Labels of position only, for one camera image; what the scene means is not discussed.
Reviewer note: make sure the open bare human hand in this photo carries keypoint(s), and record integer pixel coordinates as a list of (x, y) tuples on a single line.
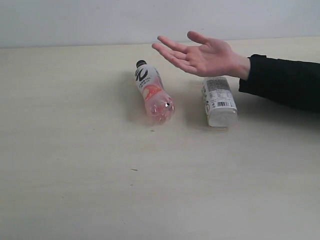
[(210, 58)]

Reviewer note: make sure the white nutrition label bottle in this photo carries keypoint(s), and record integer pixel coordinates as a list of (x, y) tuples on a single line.
[(219, 104)]

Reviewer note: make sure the black sleeved forearm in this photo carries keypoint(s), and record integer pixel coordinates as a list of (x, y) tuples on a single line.
[(294, 84)]

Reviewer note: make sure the pink peach drink bottle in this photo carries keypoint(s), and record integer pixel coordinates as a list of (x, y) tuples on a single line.
[(158, 104)]

